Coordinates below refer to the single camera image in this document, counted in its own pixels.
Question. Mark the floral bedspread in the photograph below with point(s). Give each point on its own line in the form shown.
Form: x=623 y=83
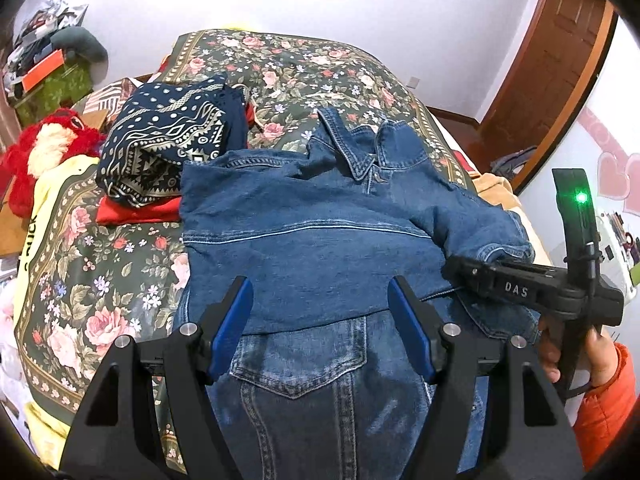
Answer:
x=300 y=75

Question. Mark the yellow foam tube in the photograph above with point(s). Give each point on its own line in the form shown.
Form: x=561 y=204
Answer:
x=240 y=27

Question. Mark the brown cardboard box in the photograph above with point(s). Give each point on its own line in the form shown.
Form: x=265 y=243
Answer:
x=10 y=232

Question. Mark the blue denim jacket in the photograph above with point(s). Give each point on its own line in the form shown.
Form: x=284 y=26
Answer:
x=310 y=250

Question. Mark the wooden door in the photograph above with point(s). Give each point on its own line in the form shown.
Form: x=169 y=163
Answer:
x=550 y=60

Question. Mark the person's right forearm orange sleeve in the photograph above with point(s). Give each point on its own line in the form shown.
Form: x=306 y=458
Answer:
x=607 y=410

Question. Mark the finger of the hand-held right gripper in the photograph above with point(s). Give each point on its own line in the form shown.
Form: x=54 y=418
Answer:
x=467 y=275

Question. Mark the person's right hand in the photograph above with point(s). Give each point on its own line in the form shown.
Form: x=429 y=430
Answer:
x=602 y=355

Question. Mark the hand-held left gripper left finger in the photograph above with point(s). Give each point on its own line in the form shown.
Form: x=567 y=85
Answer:
x=231 y=330

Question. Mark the white pink fluffy cloth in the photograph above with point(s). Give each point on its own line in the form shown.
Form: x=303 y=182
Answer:
x=10 y=340

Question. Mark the grey pillow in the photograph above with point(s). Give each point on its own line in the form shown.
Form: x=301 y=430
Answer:
x=82 y=40

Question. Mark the red folded cloth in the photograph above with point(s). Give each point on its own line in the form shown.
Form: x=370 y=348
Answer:
x=130 y=212

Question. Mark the striped pink cloth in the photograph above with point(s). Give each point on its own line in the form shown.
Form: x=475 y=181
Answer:
x=107 y=100

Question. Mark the green cloth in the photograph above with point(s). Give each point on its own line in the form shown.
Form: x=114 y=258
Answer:
x=65 y=82

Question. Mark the pile of printed bags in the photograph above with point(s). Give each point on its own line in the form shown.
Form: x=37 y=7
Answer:
x=50 y=17

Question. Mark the yellow cloth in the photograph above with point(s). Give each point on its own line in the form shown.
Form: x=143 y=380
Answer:
x=47 y=195

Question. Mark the red plush toy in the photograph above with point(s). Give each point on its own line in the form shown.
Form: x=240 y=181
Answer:
x=20 y=160

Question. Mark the navy patterned folded cloth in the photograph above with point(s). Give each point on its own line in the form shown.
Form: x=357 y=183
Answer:
x=165 y=145

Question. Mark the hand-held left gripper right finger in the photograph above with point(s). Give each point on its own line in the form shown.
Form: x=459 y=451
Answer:
x=410 y=330

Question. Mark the orange box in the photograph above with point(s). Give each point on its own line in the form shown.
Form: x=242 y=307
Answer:
x=42 y=70

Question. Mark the pink heart wall sticker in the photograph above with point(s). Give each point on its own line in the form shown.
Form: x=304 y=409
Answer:
x=612 y=175

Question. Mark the white printed box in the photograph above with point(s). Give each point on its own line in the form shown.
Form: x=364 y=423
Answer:
x=615 y=240

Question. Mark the tan blanket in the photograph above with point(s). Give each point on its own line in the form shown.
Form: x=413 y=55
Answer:
x=492 y=187

